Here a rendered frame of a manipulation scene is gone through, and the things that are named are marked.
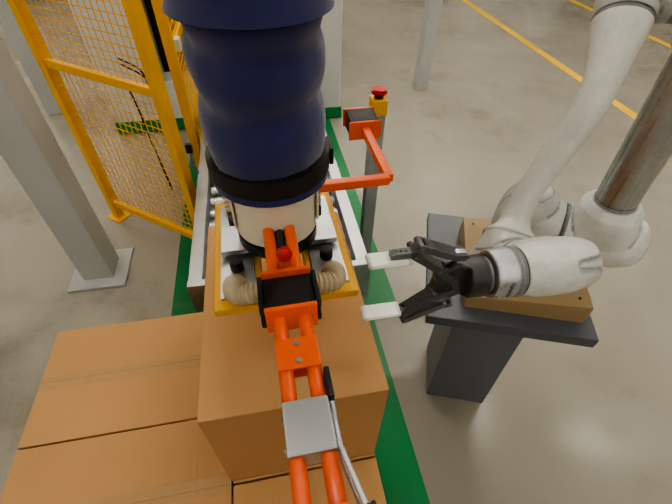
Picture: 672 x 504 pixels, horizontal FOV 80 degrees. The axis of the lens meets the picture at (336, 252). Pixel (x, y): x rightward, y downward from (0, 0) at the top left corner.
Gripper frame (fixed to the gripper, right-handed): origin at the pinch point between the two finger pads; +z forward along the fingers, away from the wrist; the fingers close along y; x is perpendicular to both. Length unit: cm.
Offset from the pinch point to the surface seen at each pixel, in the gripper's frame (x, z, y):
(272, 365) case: 5.0, 18.9, 29.0
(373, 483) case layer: -12, -3, 69
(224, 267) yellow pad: 19.0, 26.4, 10.6
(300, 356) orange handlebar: -11.5, 13.1, -1.2
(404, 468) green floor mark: 4, -25, 123
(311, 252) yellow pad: 20.4, 7.7, 10.6
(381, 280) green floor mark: 102, -40, 123
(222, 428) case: -5.2, 30.5, 33.9
